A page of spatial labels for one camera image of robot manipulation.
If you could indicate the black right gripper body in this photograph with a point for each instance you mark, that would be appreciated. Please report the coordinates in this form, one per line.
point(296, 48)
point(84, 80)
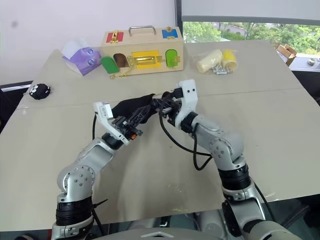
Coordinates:
point(172, 112)

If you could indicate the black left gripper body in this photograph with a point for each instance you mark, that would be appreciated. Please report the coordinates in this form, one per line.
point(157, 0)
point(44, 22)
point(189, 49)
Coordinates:
point(125, 126)

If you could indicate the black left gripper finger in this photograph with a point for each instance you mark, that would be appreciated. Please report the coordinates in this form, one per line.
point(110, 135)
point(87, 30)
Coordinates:
point(140, 113)
point(145, 117)

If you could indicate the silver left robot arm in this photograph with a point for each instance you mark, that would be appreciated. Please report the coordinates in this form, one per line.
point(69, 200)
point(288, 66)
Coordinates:
point(82, 162)

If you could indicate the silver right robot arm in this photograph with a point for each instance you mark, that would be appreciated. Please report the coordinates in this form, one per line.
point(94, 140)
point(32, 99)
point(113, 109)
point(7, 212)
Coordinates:
point(225, 147)

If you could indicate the cream paper cup stack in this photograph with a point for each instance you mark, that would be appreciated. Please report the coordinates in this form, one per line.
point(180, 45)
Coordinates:
point(208, 61)

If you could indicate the yellow paper cup stack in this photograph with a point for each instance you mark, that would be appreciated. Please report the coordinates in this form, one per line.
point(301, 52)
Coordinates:
point(230, 58)

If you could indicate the wooden lock activity box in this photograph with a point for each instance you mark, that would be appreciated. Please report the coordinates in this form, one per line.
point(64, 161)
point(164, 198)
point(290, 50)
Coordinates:
point(145, 53)

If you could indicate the small metal hardware pieces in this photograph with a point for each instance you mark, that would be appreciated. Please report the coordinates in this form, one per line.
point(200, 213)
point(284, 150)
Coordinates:
point(221, 70)

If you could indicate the clear plastic bag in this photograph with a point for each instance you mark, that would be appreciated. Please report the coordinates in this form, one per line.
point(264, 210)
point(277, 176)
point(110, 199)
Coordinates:
point(216, 61)

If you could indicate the purple tissue box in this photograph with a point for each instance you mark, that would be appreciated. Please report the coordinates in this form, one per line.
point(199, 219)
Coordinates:
point(81, 58)

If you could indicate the black round plush toy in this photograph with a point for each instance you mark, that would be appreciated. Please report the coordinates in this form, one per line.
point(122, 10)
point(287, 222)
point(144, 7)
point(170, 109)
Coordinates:
point(39, 91)

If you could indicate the grey robot torso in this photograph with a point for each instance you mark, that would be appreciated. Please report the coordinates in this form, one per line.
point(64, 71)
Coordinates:
point(160, 233)

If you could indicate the black furniture beside table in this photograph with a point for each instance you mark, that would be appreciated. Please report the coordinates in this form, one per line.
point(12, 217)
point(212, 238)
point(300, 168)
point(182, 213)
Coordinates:
point(10, 100)

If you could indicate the grey roller window blind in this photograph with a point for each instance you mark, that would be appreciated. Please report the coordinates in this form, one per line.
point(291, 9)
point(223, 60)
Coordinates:
point(250, 10)

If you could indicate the open cardboard box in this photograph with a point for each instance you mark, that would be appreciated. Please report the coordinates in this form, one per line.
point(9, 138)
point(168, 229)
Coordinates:
point(287, 53)

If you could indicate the grey side table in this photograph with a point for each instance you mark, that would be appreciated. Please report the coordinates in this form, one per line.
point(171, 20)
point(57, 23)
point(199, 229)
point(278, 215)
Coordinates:
point(305, 62)

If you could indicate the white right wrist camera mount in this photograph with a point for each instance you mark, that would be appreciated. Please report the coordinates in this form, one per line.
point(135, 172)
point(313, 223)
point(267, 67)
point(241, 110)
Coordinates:
point(189, 96)

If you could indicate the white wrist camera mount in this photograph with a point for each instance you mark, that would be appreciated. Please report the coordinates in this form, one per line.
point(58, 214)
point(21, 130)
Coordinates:
point(105, 111)
point(189, 96)

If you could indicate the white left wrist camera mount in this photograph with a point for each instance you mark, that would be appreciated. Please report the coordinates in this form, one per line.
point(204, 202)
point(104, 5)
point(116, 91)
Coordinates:
point(105, 111)

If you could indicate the dark window frame post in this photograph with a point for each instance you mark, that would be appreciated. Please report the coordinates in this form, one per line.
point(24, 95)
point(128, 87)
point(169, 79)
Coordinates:
point(178, 17)

